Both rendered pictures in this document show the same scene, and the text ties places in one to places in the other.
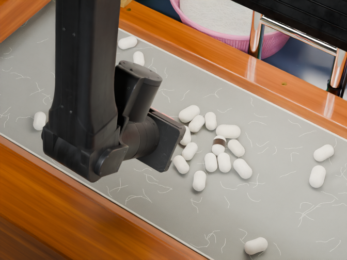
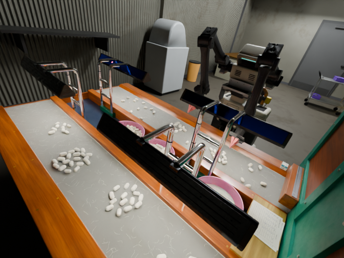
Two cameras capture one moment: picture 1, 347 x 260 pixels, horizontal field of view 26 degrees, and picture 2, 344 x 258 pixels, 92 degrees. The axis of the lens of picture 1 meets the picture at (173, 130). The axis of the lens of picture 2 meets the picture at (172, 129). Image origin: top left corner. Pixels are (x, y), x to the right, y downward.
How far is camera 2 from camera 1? 165 cm
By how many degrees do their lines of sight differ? 96
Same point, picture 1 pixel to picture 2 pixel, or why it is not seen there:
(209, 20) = (223, 194)
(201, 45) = (226, 177)
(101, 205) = (238, 146)
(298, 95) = not seen: hidden behind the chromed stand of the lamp
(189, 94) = (225, 169)
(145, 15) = (245, 191)
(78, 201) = (243, 147)
